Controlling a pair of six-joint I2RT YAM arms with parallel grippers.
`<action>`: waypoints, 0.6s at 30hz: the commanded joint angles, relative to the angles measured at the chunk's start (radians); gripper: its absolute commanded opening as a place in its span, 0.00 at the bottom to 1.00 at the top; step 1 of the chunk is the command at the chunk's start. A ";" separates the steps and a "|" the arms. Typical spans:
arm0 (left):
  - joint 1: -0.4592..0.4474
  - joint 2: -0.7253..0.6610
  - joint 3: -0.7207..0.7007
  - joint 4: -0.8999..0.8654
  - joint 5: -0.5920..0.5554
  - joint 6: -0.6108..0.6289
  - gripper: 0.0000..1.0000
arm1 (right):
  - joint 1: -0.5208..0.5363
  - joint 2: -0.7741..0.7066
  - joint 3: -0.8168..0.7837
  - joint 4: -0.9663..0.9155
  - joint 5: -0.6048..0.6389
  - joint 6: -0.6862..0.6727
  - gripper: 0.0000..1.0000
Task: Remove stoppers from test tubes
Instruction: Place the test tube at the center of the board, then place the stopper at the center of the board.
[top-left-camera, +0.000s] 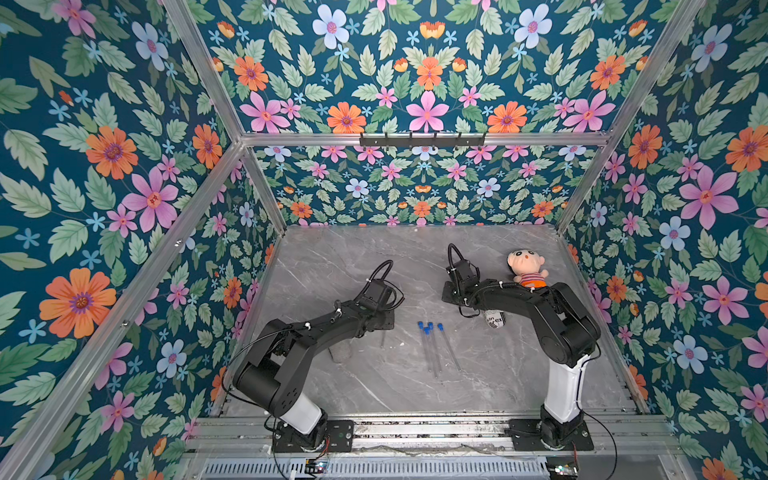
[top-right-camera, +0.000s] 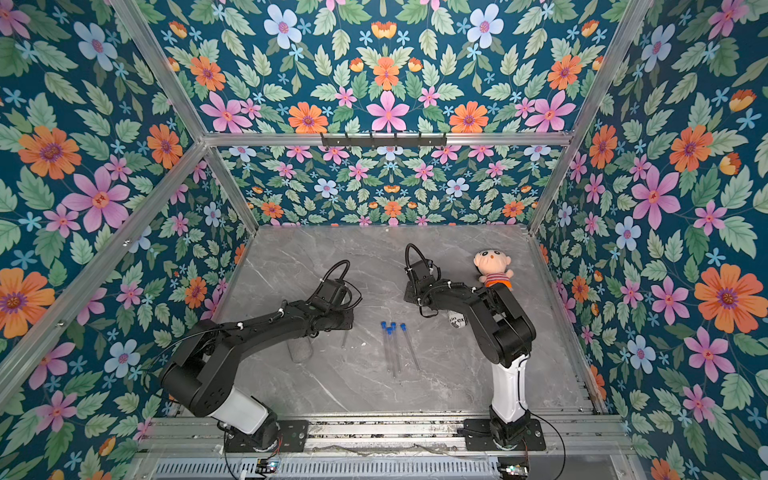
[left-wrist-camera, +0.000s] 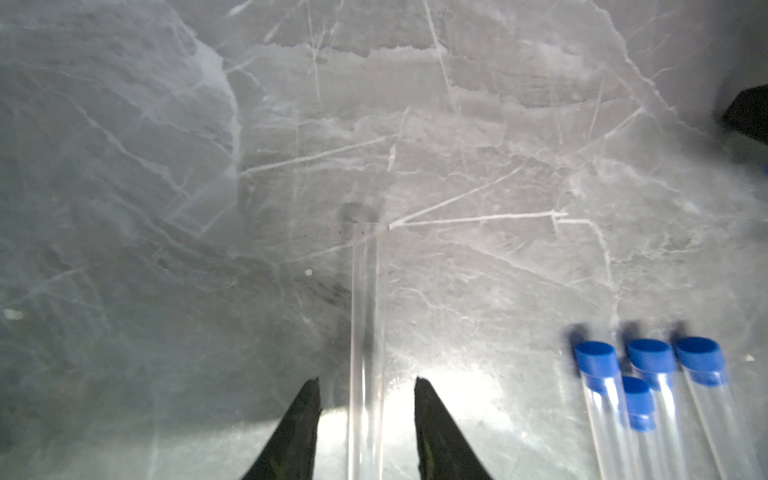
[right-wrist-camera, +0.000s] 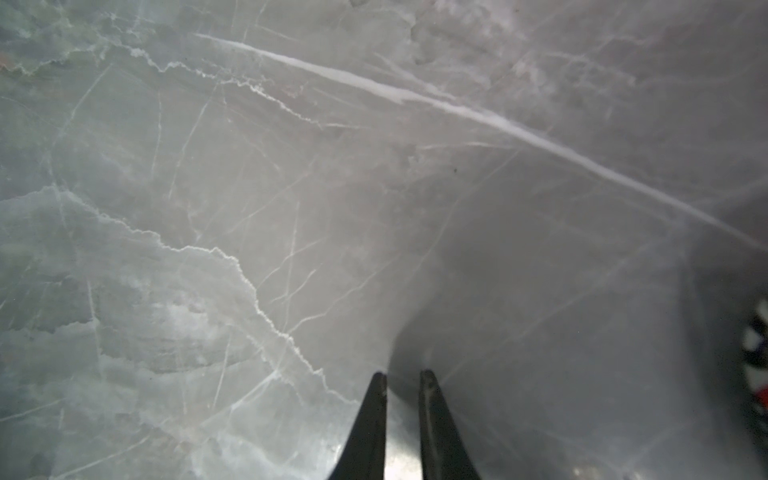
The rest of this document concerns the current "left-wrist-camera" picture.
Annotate clear test tube blue stopper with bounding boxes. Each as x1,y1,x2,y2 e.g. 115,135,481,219
574,341,637,479
674,337,764,479
627,339,691,479
622,376,668,480

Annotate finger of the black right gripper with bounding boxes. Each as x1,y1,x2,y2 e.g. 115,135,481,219
722,84,768,144

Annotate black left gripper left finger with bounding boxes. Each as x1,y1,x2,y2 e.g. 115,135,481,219
241,378,322,480

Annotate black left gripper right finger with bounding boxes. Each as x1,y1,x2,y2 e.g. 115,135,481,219
414,377,492,480

